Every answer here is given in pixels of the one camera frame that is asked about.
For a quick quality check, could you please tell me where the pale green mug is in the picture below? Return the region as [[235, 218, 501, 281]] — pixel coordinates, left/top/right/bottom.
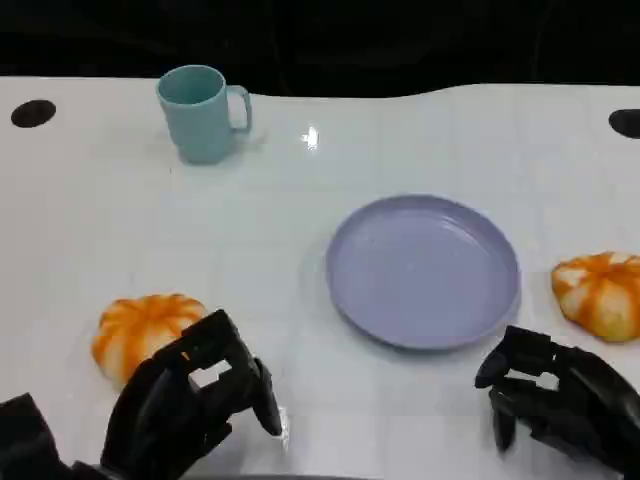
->
[[155, 63, 254, 165]]

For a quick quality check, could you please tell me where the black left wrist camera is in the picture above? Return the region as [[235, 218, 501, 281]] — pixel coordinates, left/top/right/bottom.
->
[[0, 392, 71, 480]]

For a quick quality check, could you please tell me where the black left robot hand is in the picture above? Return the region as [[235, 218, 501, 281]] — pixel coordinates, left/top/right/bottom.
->
[[99, 308, 284, 480]]

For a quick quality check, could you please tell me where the black table cable grommet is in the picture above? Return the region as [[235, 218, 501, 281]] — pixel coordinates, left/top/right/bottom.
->
[[608, 108, 640, 136], [10, 99, 57, 129]]

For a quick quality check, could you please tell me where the lilac plate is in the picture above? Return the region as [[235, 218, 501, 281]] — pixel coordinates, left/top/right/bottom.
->
[[324, 193, 522, 351]]

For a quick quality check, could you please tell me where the orange and white bread roll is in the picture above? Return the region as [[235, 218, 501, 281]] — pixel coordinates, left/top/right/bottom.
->
[[91, 293, 210, 389], [551, 251, 640, 344]]

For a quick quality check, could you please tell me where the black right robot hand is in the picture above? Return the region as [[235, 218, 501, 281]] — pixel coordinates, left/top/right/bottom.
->
[[473, 324, 640, 480]]

